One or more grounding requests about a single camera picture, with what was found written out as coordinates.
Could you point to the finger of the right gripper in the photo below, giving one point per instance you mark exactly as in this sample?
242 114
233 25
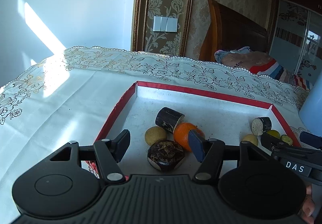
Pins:
276 145
311 140

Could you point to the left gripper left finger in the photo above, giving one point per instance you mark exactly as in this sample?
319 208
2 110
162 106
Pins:
109 153

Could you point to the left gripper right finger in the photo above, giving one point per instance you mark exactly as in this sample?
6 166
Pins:
209 153

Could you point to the green round fruit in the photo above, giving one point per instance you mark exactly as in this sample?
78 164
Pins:
274 133

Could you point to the orange tangerine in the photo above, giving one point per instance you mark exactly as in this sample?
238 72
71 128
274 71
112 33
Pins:
181 132

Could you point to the person's right hand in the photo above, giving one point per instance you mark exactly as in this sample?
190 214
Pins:
308 207

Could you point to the green cucumber piece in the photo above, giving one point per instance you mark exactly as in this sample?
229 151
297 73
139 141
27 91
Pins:
287 139

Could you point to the white electric kettle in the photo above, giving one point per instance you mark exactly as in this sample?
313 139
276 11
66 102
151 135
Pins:
310 112

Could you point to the dark cylinder white cut end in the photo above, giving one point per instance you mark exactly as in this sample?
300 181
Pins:
261 125

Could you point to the yellow-brown small round fruit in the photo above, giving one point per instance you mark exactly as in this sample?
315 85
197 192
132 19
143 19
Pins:
251 138

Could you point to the dark round root piece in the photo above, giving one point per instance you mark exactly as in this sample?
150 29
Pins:
165 155

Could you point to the small tan fruit left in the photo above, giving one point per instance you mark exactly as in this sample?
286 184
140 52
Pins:
155 134

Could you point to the dark cylinder piece left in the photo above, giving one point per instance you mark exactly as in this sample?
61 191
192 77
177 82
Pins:
168 119

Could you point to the red shallow box tray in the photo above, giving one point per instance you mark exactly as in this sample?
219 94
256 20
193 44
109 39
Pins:
221 116

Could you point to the white embroidered lace tablecloth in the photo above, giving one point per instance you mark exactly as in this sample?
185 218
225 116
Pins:
70 97

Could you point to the striped pillow bedding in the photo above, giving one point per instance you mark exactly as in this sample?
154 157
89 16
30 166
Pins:
260 63

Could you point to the sliding wardrobe mirror door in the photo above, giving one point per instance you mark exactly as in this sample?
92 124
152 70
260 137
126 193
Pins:
297 41

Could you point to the wooden bed headboard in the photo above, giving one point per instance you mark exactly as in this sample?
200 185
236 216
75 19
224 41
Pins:
230 30

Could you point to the white wall light switch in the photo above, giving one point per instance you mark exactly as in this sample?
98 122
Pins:
164 24

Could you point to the gilded wall panel frame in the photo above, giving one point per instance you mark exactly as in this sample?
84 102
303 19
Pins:
144 38

